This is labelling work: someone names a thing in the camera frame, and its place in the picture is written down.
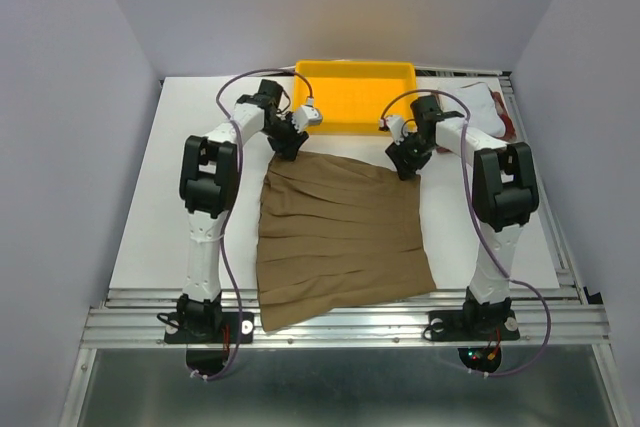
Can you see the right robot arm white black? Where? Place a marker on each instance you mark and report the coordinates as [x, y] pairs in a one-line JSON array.
[[501, 191]]

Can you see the yellow plastic tray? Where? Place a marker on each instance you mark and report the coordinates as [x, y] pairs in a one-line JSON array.
[[351, 95]]

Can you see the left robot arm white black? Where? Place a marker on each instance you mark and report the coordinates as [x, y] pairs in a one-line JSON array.
[[209, 183]]

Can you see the brown skirt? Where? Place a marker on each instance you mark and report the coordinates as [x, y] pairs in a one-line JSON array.
[[336, 232]]

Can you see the red plaid skirt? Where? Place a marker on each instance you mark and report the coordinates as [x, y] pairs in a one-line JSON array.
[[510, 134]]

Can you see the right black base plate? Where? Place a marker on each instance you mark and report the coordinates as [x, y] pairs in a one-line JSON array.
[[454, 326]]

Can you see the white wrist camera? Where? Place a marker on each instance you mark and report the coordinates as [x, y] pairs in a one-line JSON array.
[[396, 126], [306, 116]]

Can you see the aluminium frame rail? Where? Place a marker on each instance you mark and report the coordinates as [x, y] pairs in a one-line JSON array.
[[127, 319]]

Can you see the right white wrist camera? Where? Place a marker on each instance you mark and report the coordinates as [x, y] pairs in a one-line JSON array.
[[396, 126]]

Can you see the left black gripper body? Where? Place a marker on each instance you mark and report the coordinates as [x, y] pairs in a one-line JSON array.
[[281, 127]]

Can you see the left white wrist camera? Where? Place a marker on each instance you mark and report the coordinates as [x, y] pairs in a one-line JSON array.
[[306, 116]]

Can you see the white skirt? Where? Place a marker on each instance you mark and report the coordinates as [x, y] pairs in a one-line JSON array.
[[482, 107]]

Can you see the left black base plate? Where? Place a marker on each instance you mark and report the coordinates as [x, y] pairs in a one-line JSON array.
[[230, 331]]

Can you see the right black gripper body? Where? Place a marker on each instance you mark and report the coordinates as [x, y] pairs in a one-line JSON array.
[[417, 146]]

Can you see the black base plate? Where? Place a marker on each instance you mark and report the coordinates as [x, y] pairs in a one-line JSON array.
[[230, 331], [454, 326]]

